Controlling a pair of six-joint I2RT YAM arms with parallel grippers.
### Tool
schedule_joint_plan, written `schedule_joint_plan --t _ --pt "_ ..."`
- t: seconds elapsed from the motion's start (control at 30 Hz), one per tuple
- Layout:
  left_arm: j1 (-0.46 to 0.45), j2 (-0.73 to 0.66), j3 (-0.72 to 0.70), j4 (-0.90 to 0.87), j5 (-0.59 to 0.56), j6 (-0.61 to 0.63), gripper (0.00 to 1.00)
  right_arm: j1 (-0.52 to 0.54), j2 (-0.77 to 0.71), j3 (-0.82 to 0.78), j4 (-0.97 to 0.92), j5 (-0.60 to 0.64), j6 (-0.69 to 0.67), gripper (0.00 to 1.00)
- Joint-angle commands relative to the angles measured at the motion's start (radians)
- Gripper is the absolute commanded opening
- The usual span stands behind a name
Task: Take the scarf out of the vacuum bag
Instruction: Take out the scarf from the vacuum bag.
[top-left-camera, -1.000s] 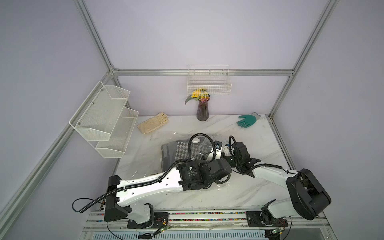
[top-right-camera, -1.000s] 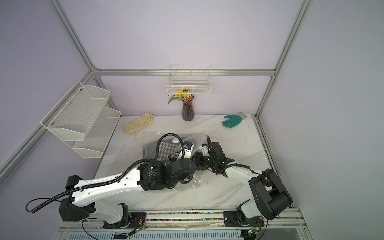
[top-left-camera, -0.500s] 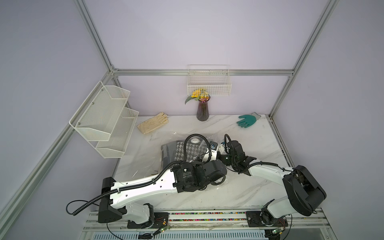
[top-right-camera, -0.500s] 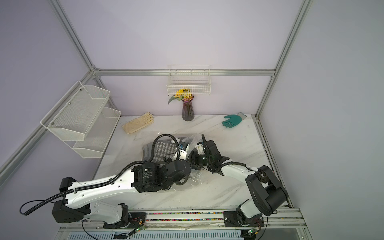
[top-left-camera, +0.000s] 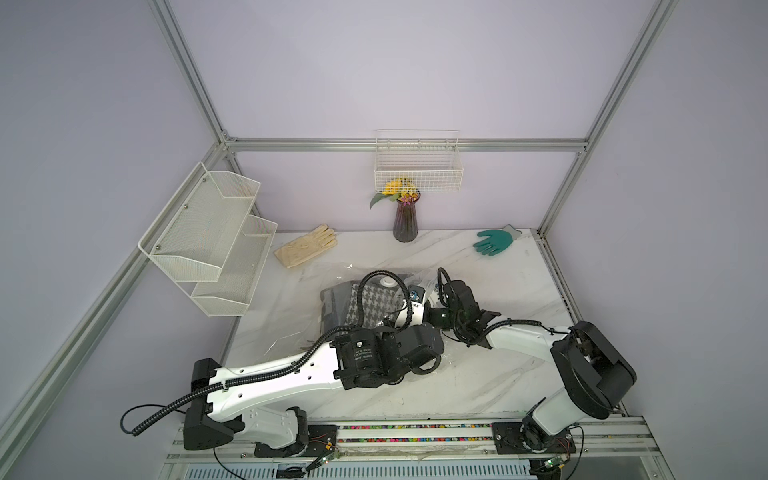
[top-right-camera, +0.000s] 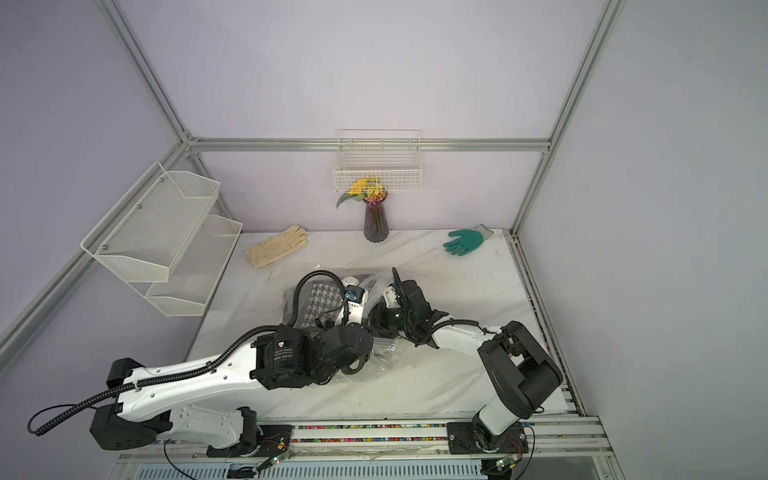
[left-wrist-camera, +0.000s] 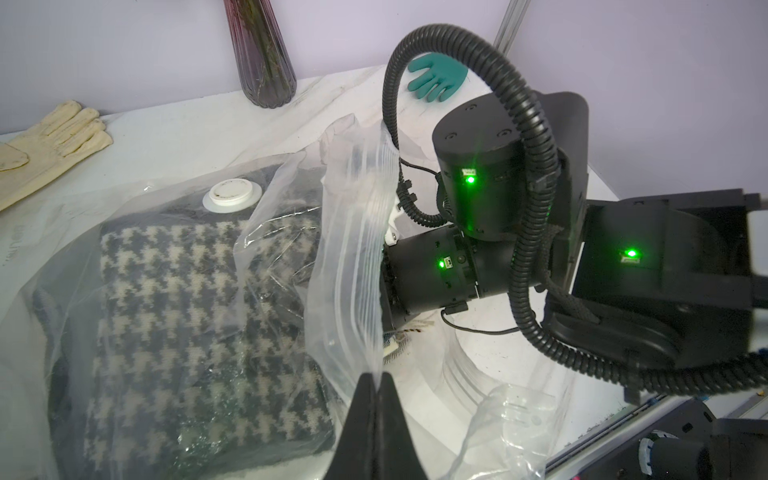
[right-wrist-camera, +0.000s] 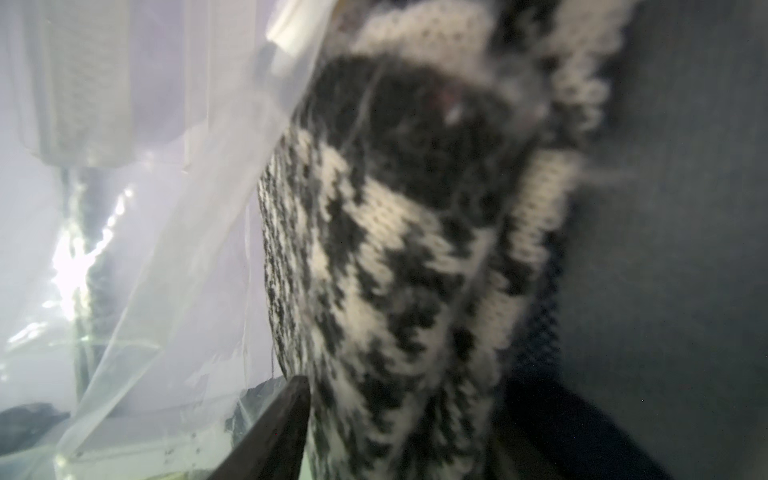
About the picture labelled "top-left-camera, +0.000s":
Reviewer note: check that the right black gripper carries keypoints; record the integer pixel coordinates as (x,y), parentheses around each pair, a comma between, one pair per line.
(429,310)

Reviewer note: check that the black white houndstooth scarf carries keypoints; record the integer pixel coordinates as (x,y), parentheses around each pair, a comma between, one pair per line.
(381,305)

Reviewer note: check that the clear plastic vacuum bag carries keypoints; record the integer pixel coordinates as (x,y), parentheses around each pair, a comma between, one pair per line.
(293,322)

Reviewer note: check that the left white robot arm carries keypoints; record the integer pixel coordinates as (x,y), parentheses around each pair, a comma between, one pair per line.
(231,403)

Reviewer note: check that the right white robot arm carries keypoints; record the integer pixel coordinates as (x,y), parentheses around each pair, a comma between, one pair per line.
(594,375)

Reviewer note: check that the white round bag valve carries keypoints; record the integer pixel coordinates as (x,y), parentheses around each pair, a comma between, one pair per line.
(388,282)

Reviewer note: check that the dark grey folded scarf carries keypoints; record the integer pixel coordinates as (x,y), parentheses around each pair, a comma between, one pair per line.
(339,306)

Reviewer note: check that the dark purple glass vase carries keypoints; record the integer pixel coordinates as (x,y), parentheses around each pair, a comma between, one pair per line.
(405,228)

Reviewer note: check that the green rubber glove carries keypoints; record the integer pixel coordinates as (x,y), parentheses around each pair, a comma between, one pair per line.
(492,242)

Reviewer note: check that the yellow flower bouquet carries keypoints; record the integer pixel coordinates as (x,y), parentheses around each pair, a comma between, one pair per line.
(400,190)

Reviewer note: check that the beige leather glove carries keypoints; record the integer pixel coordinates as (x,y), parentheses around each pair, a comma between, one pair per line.
(307,247)

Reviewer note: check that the white mesh two-tier shelf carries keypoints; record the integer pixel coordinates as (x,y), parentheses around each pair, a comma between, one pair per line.
(210,242)

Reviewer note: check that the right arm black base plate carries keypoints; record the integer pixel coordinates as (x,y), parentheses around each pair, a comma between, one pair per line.
(527,438)

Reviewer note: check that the white wire wall basket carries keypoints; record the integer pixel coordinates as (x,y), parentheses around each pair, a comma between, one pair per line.
(429,160)

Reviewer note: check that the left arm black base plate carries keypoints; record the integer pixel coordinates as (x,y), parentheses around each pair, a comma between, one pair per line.
(319,440)

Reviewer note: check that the aluminium mounting rail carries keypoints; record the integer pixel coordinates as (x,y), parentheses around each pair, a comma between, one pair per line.
(617,436)

